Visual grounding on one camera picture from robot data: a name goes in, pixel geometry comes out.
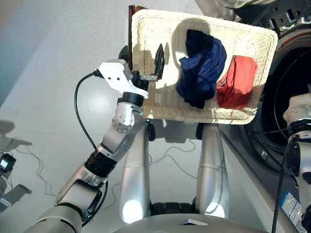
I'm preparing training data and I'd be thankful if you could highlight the thin grey floor cable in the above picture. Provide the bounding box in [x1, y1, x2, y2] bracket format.
[148, 139, 199, 180]

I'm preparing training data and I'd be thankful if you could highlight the navy blue garment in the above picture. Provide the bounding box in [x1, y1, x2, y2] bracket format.
[175, 29, 228, 109]

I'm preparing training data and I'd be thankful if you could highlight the grey flat power strip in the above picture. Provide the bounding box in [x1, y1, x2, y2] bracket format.
[0, 183, 32, 213]

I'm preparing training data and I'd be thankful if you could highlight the small black power box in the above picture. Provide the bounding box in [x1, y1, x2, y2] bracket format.
[0, 152, 17, 174]

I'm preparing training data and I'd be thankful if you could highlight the pale woven laundry basket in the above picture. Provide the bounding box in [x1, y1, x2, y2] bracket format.
[130, 9, 279, 126]

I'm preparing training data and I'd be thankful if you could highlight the grey robot torso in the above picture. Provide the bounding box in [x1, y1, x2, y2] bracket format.
[113, 213, 268, 233]

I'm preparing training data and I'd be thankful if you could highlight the silver robot leg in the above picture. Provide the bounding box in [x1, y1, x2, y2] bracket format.
[119, 121, 153, 224]
[196, 123, 230, 219]

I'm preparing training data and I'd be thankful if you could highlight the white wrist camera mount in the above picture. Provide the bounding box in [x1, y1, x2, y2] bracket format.
[98, 59, 149, 100]

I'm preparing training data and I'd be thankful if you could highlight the red garment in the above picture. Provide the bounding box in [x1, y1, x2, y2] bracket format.
[215, 55, 258, 110]

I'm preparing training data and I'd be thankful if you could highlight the grey washing machine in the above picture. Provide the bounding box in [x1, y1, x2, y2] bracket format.
[194, 0, 311, 233]

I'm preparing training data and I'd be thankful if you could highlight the blue white washer sticker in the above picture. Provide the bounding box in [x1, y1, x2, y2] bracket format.
[278, 190, 309, 233]

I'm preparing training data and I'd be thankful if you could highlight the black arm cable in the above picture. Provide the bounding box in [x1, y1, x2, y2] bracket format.
[271, 135, 296, 233]
[74, 69, 109, 228]

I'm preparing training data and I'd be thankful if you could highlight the black robot hip joint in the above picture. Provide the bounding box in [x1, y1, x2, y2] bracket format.
[149, 198, 202, 216]

